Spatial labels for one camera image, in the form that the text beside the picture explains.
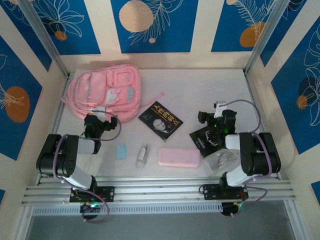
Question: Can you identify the pink student backpack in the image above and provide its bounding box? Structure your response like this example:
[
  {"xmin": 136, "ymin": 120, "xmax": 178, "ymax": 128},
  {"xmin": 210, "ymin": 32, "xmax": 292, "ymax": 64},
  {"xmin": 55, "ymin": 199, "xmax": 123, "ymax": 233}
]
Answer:
[{"xmin": 61, "ymin": 63, "xmax": 166, "ymax": 123}]

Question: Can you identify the black book with white horns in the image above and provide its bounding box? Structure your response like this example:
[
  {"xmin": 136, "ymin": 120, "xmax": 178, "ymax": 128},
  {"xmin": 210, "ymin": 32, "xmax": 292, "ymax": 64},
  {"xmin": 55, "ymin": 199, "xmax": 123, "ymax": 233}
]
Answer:
[{"xmin": 188, "ymin": 125, "xmax": 227, "ymax": 159}]

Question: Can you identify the clear bag of metal clips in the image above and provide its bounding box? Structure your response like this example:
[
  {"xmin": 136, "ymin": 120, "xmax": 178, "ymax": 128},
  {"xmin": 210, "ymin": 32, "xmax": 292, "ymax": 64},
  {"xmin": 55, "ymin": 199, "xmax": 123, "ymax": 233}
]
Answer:
[{"xmin": 202, "ymin": 148, "xmax": 242, "ymax": 173}]

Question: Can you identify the glue stick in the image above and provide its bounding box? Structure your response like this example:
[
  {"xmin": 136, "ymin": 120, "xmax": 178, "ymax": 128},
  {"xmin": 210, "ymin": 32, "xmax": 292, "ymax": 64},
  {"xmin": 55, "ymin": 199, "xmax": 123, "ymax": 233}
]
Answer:
[{"xmin": 134, "ymin": 143, "xmax": 151, "ymax": 172}]

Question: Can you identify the pink pencil case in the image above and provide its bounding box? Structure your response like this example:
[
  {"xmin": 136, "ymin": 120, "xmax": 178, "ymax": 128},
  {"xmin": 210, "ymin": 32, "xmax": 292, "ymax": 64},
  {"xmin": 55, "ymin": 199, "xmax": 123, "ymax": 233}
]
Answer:
[{"xmin": 157, "ymin": 147, "xmax": 201, "ymax": 169}]

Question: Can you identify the black book with portrait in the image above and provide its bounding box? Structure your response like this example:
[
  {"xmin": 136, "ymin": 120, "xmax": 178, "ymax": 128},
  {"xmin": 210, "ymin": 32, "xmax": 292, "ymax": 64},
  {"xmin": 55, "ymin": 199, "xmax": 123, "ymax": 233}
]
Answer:
[{"xmin": 137, "ymin": 100, "xmax": 185, "ymax": 143}]

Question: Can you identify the light blue eraser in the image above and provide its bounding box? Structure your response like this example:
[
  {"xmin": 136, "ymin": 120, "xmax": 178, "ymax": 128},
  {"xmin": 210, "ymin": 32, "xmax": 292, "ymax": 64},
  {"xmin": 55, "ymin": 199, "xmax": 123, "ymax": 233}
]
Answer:
[{"xmin": 115, "ymin": 144, "xmax": 128, "ymax": 160}]

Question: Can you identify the black controller board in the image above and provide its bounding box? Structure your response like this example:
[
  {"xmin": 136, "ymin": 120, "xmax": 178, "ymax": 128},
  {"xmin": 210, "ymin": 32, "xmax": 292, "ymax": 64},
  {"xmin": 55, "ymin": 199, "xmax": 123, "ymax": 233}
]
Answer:
[
  {"xmin": 79, "ymin": 201, "xmax": 101, "ymax": 221},
  {"xmin": 221, "ymin": 201, "xmax": 245, "ymax": 218}
]

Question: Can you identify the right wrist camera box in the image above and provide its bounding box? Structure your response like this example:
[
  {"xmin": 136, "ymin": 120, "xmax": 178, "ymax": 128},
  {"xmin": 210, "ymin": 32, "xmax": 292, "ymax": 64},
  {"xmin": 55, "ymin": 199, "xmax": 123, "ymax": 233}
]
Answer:
[{"xmin": 213, "ymin": 100, "xmax": 228, "ymax": 119}]

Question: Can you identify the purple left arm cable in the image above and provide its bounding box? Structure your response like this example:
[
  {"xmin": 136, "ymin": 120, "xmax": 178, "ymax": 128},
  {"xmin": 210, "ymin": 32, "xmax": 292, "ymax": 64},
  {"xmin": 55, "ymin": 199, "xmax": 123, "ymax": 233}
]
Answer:
[{"xmin": 53, "ymin": 111, "xmax": 123, "ymax": 224}]

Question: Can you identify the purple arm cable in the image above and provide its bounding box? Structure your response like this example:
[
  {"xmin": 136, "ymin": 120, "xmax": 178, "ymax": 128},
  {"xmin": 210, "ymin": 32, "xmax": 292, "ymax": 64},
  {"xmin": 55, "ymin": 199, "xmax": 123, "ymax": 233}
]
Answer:
[
  {"xmin": 53, "ymin": 111, "xmax": 123, "ymax": 224},
  {"xmin": 219, "ymin": 99, "xmax": 275, "ymax": 218}
]

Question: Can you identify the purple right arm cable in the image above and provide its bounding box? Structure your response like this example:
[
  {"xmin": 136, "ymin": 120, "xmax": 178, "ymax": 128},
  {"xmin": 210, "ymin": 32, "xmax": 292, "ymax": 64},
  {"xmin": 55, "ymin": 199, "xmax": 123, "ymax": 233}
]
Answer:
[{"xmin": 219, "ymin": 99, "xmax": 275, "ymax": 218}]

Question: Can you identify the aluminium side rail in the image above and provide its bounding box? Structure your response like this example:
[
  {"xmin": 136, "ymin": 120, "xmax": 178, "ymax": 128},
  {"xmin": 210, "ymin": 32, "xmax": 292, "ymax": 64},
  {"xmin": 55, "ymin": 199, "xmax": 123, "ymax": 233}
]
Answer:
[
  {"xmin": 37, "ymin": 71, "xmax": 75, "ymax": 186},
  {"xmin": 243, "ymin": 69, "xmax": 281, "ymax": 181}
]

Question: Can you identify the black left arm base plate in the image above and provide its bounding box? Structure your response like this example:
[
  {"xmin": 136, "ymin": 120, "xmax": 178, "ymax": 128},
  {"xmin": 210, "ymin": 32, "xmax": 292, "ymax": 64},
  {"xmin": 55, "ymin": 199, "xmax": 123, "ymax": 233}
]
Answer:
[{"xmin": 69, "ymin": 186, "xmax": 116, "ymax": 203}]

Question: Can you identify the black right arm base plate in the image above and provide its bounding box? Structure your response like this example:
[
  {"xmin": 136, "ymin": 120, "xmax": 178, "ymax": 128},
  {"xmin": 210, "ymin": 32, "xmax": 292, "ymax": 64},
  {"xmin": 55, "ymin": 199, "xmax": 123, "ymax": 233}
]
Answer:
[{"xmin": 201, "ymin": 183, "xmax": 250, "ymax": 201}]

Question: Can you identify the aluminium frame post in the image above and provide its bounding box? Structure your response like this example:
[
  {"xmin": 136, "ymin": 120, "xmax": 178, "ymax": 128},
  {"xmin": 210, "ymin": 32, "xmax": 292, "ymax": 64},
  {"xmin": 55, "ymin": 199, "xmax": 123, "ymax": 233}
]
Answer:
[
  {"xmin": 18, "ymin": 0, "xmax": 71, "ymax": 78},
  {"xmin": 243, "ymin": 0, "xmax": 288, "ymax": 76}
]

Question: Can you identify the aluminium rail beam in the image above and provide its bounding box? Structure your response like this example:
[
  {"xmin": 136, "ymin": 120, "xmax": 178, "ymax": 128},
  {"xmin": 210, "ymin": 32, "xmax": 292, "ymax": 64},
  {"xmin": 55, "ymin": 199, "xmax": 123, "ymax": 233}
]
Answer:
[{"xmin": 21, "ymin": 176, "xmax": 297, "ymax": 207}]

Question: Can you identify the grey slotted cable duct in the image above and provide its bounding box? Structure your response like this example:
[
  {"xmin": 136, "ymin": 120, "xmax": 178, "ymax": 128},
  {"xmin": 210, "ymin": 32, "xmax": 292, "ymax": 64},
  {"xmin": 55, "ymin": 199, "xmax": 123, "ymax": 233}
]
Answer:
[{"xmin": 31, "ymin": 202, "xmax": 223, "ymax": 216}]

